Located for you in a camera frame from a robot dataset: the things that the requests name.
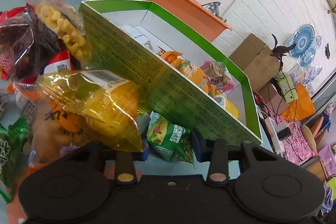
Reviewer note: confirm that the pink candy packet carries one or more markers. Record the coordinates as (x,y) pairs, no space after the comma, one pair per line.
(218,75)

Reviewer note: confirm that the small red white packet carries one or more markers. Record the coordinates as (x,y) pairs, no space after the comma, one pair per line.
(59,62)

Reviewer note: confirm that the green cardboard box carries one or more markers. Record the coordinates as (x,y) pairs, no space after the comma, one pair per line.
(167,91)

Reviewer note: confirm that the brown orange snack bag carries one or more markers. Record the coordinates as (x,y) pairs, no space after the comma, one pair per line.
(56,133)

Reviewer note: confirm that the steel bowl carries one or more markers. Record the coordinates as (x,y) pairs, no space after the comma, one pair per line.
(212,7)

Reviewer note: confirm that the blue white decorative plates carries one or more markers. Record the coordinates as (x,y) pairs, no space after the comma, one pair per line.
(304,44)

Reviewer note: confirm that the yellow corn puffs bag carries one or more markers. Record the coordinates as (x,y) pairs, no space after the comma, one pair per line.
(61,27)

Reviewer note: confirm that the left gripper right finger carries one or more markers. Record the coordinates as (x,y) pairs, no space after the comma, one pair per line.
(203,148)

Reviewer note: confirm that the orange plastic tub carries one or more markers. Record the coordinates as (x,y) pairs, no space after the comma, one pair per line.
(197,17)

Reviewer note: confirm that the green snack bag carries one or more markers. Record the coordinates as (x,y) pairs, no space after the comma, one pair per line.
(12,142)

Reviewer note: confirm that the dark red dates bag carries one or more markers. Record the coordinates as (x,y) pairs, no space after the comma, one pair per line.
(27,44)

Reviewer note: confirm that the orange leaf snack packet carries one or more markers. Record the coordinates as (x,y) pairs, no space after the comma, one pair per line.
(190,70)

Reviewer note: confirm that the green peas snack packet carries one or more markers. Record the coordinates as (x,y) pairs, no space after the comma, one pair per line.
(171,141)

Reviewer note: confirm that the orange plastic bag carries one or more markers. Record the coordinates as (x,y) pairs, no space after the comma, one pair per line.
(301,108)

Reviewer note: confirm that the brown cardboard box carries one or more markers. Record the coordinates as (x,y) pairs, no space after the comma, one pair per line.
(254,58)

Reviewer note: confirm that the yellow candy bag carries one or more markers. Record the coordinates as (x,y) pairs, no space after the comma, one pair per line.
(107,103)

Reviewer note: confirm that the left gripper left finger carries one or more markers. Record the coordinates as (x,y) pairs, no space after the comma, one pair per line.
(141,156)

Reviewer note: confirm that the red chips bag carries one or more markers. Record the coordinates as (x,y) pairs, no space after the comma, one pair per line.
(5,15)

